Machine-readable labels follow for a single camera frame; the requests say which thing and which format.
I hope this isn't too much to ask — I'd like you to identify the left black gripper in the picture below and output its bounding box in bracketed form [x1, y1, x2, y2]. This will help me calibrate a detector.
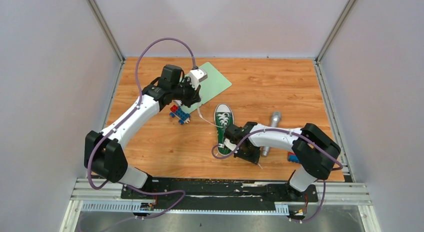
[170, 76, 201, 108]

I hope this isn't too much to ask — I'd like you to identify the white shoelace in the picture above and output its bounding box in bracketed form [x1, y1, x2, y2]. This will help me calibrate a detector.
[197, 106, 264, 170]

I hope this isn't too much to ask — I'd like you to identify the green canvas sneaker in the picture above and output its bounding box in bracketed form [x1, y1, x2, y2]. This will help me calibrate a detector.
[214, 103, 234, 156]

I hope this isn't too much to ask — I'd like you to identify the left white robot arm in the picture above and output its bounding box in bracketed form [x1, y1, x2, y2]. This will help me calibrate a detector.
[84, 64, 208, 199]

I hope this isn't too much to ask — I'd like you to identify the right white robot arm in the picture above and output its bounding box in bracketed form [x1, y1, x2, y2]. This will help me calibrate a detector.
[223, 122, 343, 201]

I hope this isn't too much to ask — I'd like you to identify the blue red toy car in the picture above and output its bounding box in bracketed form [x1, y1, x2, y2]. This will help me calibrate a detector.
[169, 105, 191, 125]

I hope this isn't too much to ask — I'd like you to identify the light green cutting mat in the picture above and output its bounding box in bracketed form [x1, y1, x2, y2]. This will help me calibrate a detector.
[173, 62, 232, 114]

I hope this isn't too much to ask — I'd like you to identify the yellow red blue block stack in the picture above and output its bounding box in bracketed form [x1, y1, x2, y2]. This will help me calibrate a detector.
[287, 152, 300, 164]

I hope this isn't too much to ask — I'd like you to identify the silver microphone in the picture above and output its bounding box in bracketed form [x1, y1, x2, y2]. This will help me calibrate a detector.
[261, 111, 282, 157]

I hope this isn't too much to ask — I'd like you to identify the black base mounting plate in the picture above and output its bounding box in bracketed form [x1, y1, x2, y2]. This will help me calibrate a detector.
[120, 177, 319, 211]

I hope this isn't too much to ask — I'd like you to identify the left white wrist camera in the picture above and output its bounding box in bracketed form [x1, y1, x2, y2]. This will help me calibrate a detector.
[187, 68, 208, 90]

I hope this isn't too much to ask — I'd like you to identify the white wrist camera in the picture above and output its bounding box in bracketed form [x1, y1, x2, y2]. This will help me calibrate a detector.
[217, 138, 237, 151]
[187, 68, 208, 90]

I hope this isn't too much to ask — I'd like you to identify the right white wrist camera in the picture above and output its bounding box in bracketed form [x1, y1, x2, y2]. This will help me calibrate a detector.
[217, 138, 237, 151]

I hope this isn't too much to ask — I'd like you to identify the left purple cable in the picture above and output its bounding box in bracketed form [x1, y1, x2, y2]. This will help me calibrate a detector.
[86, 37, 197, 220]

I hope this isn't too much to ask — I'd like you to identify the aluminium frame rail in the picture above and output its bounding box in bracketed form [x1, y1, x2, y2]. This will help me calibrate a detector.
[71, 178, 372, 216]

